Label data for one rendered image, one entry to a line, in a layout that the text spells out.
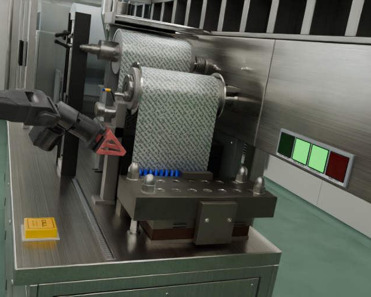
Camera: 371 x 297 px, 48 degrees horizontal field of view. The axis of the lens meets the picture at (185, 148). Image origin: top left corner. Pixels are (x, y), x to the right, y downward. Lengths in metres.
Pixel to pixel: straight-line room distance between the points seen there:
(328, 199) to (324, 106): 3.40
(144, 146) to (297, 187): 3.66
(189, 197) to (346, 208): 3.26
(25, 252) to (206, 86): 0.64
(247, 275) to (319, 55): 0.58
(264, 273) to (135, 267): 0.36
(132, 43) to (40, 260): 0.72
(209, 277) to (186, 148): 0.37
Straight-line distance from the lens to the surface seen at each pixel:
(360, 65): 0.94
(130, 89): 1.14
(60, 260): 0.96
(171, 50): 1.40
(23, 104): 1.00
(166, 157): 1.19
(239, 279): 1.14
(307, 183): 4.59
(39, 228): 1.04
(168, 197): 1.01
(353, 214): 4.16
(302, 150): 1.03
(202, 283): 1.09
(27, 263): 0.95
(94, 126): 1.09
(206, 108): 1.21
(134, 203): 0.99
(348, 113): 0.94
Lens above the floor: 1.37
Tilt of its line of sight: 13 degrees down
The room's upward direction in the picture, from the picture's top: 9 degrees clockwise
